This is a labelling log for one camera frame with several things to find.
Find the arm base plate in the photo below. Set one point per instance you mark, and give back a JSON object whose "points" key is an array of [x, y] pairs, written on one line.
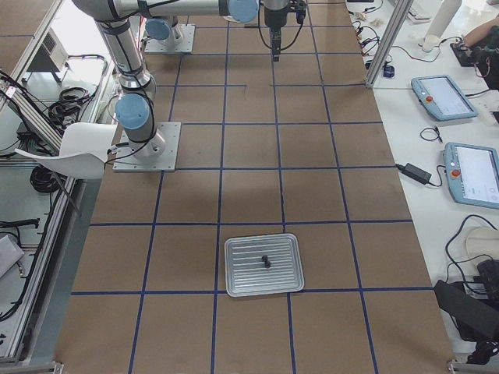
{"points": [[179, 42], [159, 154]]}

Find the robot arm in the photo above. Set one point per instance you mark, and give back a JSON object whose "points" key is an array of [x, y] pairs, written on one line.
{"points": [[135, 110], [164, 29]]}

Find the aluminium frame post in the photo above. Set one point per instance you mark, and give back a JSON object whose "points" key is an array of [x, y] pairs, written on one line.
{"points": [[393, 27]]}

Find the silver ribbed metal tray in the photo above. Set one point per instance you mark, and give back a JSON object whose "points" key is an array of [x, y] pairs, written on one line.
{"points": [[263, 265]]}

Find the black power adapter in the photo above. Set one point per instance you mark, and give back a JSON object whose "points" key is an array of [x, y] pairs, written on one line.
{"points": [[415, 173]]}

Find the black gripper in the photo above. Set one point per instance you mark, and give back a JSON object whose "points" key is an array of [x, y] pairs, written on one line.
{"points": [[273, 19]]}

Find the blue teach pendant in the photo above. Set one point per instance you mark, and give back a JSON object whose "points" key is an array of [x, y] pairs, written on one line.
{"points": [[472, 174], [441, 97]]}

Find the near blue teach pendant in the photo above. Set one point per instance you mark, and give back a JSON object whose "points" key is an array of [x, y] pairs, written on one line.
{"points": [[472, 174]]}

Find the white plastic chair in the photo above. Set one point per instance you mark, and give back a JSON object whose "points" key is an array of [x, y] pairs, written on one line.
{"points": [[83, 151]]}

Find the far blue teach pendant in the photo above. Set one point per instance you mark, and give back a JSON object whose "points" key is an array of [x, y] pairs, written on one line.
{"points": [[441, 97]]}

